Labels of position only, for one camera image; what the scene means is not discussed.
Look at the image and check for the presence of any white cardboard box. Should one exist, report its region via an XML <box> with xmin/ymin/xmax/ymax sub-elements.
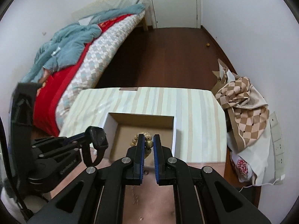
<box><xmin>97</xmin><ymin>112</ymin><xmax>178</xmax><ymax>162</ymax></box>

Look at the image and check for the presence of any black smart watch band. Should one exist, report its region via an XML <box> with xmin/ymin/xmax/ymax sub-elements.
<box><xmin>82</xmin><ymin>126</ymin><xmax>108</xmax><ymax>167</ymax></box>

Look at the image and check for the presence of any teal blue quilt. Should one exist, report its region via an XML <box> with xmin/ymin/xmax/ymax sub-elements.
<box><xmin>21</xmin><ymin>4</ymin><xmax>145</xmax><ymax>83</ymax></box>

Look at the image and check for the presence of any wooden bead bracelet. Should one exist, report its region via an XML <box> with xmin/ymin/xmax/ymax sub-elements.
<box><xmin>130</xmin><ymin>131</ymin><xmax>155</xmax><ymax>159</ymax></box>

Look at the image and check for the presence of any white plastic bag red print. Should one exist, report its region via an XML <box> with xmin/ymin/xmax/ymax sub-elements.
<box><xmin>229</xmin><ymin>152</ymin><xmax>255</xmax><ymax>183</ymax></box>

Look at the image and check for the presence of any brown checkered cloth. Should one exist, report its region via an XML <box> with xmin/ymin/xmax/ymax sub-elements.
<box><xmin>214</xmin><ymin>76</ymin><xmax>270</xmax><ymax>152</ymax></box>

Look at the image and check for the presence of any bed with checkered mattress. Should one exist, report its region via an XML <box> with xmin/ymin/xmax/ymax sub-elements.
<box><xmin>22</xmin><ymin>0</ymin><xmax>147</xmax><ymax>136</ymax></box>

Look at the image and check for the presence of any red blanket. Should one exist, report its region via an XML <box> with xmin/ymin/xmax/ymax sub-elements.
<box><xmin>33</xmin><ymin>13</ymin><xmax>144</xmax><ymax>136</ymax></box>

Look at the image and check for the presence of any white door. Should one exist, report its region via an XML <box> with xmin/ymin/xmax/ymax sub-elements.
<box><xmin>149</xmin><ymin>0</ymin><xmax>202</xmax><ymax>29</ymax></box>

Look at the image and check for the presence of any white power strip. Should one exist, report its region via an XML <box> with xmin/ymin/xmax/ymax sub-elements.
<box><xmin>269</xmin><ymin>111</ymin><xmax>285</xmax><ymax>185</ymax></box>

